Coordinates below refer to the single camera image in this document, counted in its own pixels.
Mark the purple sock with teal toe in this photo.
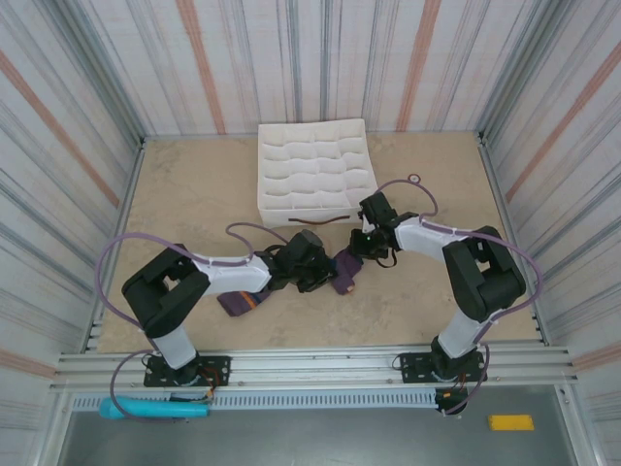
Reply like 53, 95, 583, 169
328, 248, 366, 297

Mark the purple sock with beige toe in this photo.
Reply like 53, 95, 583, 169
216, 289, 276, 319

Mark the white fabric divided organizer box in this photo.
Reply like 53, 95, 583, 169
255, 119, 380, 229

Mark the teal plastic tube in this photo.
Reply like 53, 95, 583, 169
98, 397, 211, 422

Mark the yellow rectangular block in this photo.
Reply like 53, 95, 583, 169
487, 414, 536, 432

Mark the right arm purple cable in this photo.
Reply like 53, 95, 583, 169
373, 178, 542, 418

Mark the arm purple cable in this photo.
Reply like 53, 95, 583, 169
95, 221, 292, 423
373, 178, 542, 418

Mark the long aluminium mounting rail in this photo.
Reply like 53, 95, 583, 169
50, 345, 581, 392

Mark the slotted grey cable duct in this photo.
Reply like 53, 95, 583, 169
70, 390, 441, 412

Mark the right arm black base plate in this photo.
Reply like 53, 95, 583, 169
398, 351, 488, 384

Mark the aluminium table side rail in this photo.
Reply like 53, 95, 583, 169
80, 137, 147, 353
475, 130, 552, 347

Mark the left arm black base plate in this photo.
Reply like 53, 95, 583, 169
143, 354, 232, 388

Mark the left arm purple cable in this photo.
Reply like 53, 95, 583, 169
95, 221, 292, 423

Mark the black cable connector block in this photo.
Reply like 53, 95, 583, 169
434, 387, 470, 417

